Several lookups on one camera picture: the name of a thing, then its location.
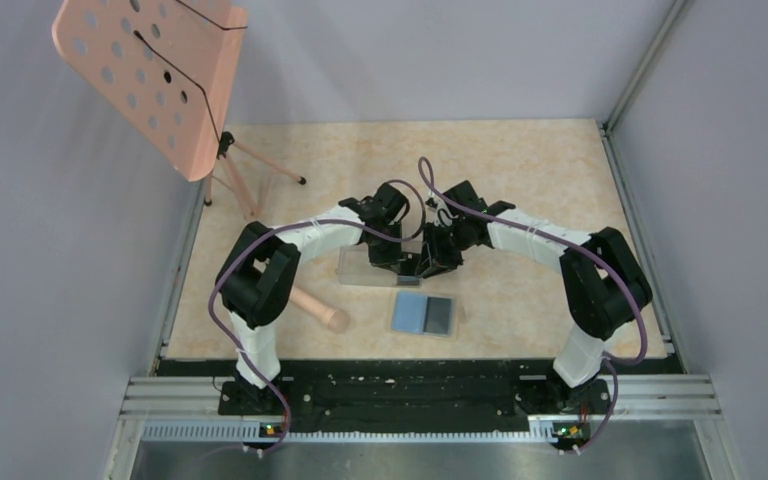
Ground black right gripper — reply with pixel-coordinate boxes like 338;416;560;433
416;220;473;280

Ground clear plastic box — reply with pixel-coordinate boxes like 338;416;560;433
336;244;421;288

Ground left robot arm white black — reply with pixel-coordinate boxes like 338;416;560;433
208;181;410;414

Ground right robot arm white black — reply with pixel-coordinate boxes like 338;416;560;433
419;181;653;412

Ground pink wooden cylinder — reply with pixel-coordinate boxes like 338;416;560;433
290;287;351;333

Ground pink perforated music stand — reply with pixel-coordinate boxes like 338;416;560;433
51;0;307;218

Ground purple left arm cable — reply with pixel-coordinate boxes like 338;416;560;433
206;178;428;439

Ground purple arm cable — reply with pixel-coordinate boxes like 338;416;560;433
206;178;428;439
417;156;650;452

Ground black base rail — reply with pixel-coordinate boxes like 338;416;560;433
218;357;683;439

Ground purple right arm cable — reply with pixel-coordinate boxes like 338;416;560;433
417;156;650;452

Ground aluminium frame rail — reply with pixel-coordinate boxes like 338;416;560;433
105;360;738;479

